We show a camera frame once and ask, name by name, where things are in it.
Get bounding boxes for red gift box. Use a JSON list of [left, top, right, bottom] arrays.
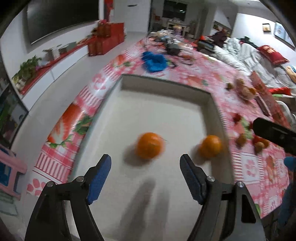
[[88, 38, 111, 56], [96, 22, 126, 44]]

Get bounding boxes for black power adapter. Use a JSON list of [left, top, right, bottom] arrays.
[[165, 45, 183, 56]]

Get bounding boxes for small cardboard box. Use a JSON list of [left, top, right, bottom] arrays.
[[43, 47, 62, 61]]

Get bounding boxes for black framed glass tank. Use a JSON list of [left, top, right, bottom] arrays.
[[0, 86, 29, 149]]

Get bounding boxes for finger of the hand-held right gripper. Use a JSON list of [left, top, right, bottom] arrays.
[[284, 156, 296, 173], [253, 118, 296, 156]]

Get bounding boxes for large picture frame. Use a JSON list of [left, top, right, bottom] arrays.
[[274, 21, 289, 41]]

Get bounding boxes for white television cabinet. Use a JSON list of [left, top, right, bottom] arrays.
[[11, 43, 93, 112]]

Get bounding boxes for white grey blanket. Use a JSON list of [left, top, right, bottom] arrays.
[[213, 37, 296, 93]]

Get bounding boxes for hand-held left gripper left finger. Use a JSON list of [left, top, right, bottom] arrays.
[[24, 154, 112, 241]]

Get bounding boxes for pink plastic stool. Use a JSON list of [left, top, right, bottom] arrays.
[[0, 145, 28, 201]]

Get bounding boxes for dark clothing pile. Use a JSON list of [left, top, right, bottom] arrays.
[[208, 30, 229, 43]]

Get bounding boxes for green potted plant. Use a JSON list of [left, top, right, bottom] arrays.
[[11, 56, 42, 85]]

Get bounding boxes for white tray with grey rim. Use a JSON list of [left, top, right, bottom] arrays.
[[68, 74, 235, 241]]

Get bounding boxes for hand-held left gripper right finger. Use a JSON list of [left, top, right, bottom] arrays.
[[180, 154, 266, 241]]

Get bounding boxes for white side table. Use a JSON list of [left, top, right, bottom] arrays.
[[166, 20, 189, 35]]

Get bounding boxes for black wall television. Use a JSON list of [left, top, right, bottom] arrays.
[[26, 0, 100, 45]]

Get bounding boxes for red pillow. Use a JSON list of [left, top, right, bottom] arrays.
[[257, 45, 289, 65]]

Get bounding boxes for strawberry print pink tablecloth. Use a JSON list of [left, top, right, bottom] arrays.
[[26, 35, 292, 219]]

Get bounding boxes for clear glass bowl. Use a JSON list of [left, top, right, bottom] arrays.
[[235, 77, 258, 101]]

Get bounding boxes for red cloth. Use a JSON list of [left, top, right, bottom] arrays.
[[270, 87, 292, 95]]

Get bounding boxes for dark blue cloth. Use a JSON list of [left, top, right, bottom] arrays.
[[277, 173, 296, 232]]

